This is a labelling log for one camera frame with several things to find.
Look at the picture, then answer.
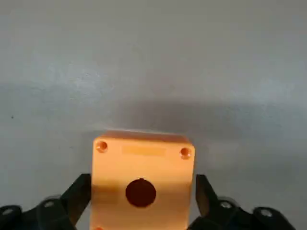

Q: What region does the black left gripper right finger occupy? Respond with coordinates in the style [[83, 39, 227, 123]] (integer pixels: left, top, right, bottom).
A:
[[189, 174, 297, 230]]

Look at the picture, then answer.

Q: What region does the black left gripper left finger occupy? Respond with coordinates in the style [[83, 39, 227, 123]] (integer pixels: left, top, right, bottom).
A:
[[0, 172, 92, 230]]

